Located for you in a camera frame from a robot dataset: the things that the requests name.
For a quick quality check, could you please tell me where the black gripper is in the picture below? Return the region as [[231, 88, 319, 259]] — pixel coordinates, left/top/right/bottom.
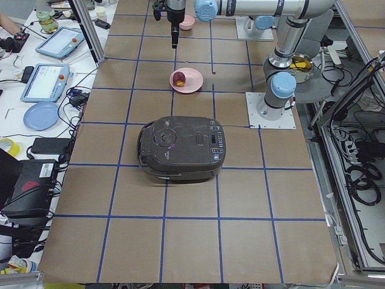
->
[[152, 0, 185, 49]]

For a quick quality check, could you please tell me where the pink bowl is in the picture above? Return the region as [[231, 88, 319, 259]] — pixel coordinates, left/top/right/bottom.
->
[[179, 14, 195, 31]]

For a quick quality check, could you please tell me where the red apple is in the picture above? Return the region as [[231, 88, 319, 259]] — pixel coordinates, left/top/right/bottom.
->
[[172, 71, 186, 87]]

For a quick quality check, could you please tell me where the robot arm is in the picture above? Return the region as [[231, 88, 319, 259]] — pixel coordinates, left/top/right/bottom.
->
[[247, 15, 275, 42], [194, 1, 333, 120]]

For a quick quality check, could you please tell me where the pink plate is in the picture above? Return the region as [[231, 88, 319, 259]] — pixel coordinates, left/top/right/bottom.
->
[[169, 67, 203, 94]]

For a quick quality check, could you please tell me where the blue plate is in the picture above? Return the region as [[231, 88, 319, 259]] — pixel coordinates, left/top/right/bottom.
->
[[23, 101, 59, 131]]

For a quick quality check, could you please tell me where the dark grey rice cooker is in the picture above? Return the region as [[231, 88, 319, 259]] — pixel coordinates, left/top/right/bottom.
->
[[137, 116, 226, 181]]

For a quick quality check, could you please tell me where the blue teach pendant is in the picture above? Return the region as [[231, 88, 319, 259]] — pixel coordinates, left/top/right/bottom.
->
[[35, 27, 85, 60], [20, 63, 70, 103]]

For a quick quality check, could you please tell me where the yellow-filled steel pot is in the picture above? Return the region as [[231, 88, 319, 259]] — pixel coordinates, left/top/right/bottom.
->
[[289, 54, 314, 84]]

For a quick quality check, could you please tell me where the grey chair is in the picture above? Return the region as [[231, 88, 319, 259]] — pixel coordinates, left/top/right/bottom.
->
[[289, 9, 334, 104]]

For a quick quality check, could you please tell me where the black power adapter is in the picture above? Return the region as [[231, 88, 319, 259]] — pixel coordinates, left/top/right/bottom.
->
[[31, 138, 70, 155]]

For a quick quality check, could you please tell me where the yellow tape roll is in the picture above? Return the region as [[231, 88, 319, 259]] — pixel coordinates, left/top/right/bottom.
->
[[0, 138, 20, 157]]

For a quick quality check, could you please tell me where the black laptop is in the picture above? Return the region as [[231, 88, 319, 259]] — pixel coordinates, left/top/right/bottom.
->
[[1, 150, 58, 219]]

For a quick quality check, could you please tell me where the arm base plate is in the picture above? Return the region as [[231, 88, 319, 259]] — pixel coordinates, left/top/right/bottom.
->
[[235, 16, 275, 42], [245, 92, 297, 129]]

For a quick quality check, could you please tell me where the aluminium frame post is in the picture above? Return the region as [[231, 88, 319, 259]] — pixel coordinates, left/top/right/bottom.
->
[[69, 0, 105, 64]]

